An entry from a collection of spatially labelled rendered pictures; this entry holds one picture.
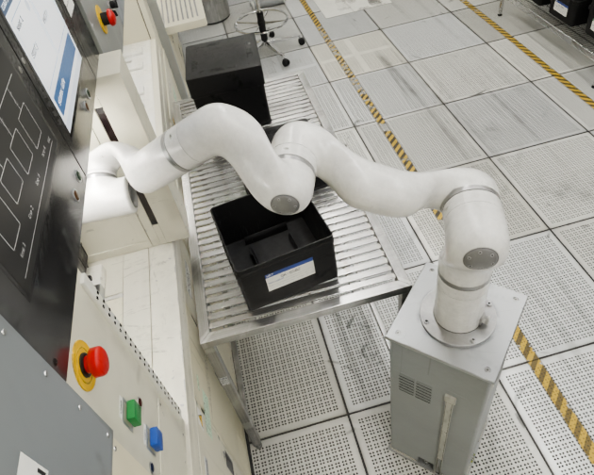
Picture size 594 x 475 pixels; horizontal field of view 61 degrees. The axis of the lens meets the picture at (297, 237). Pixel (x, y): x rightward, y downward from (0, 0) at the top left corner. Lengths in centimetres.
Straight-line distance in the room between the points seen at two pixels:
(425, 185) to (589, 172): 211
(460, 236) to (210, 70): 127
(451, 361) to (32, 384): 98
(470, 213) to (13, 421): 82
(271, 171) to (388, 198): 24
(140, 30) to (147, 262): 151
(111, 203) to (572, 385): 177
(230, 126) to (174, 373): 61
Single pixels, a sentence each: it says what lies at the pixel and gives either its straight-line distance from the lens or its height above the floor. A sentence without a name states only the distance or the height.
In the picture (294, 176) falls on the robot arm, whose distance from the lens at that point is 91.
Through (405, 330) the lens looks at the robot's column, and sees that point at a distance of 135.
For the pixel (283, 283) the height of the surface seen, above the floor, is 83.
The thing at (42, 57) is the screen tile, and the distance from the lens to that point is 93.
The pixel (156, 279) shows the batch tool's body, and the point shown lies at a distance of 146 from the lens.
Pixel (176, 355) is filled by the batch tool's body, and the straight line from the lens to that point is 129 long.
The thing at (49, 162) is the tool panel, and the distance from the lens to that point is 80.
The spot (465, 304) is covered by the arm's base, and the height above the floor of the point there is 89.
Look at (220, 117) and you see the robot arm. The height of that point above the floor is 141.
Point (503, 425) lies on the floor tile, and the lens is 211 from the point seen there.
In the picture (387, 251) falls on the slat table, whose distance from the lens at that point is 152.
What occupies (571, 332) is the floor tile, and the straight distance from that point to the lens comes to 237.
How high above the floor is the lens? 190
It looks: 46 degrees down
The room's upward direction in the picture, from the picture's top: 12 degrees counter-clockwise
